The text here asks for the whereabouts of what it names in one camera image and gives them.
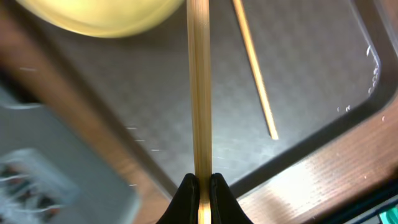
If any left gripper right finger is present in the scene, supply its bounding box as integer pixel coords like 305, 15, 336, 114
210, 173, 252, 224

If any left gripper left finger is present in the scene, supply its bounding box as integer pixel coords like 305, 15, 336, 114
157, 173, 200, 224

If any wooden chopstick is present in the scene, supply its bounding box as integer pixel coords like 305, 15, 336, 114
233, 0, 279, 140
187, 0, 212, 224

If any yellow round plate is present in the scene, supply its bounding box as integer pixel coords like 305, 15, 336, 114
17, 0, 183, 38

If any grey plastic dishwasher rack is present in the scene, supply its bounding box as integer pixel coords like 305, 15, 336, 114
1, 86, 141, 224

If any dark brown serving tray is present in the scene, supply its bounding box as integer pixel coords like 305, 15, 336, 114
8, 0, 397, 196

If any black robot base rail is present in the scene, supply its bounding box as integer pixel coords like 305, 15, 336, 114
322, 182, 397, 224

